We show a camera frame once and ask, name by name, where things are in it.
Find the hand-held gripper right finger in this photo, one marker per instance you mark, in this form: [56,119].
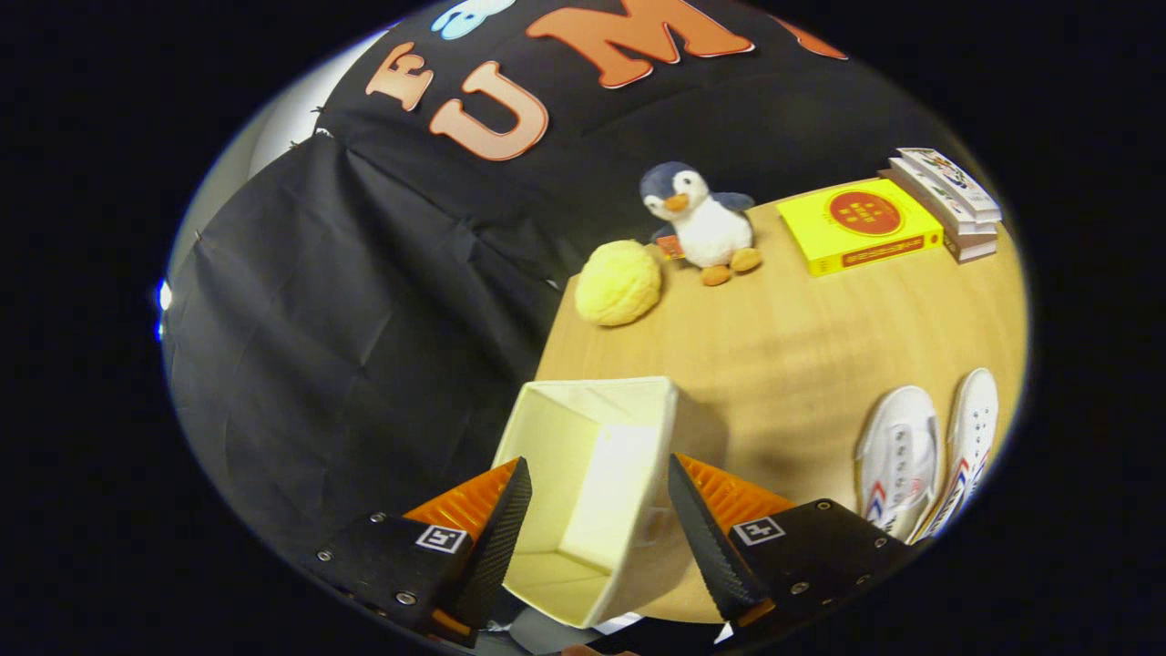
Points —
[706,547]

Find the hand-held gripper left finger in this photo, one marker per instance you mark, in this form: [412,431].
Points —
[496,556]

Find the brown fabric storage box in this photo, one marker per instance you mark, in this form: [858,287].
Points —
[565,456]

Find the white canvas shoe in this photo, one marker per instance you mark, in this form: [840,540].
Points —
[975,428]
[897,456]

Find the black backdrop cloth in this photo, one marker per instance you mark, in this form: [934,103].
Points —
[364,319]

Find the yellow bun plush toy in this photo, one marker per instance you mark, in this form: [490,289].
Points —
[619,282]

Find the penguin plush toy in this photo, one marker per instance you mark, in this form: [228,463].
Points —
[706,232]

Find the yellow book with red circle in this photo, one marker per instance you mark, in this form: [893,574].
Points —
[856,228]

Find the brown book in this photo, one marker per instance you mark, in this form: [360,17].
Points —
[970,252]

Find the white illustrated book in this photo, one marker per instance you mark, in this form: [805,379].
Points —
[947,178]
[920,193]

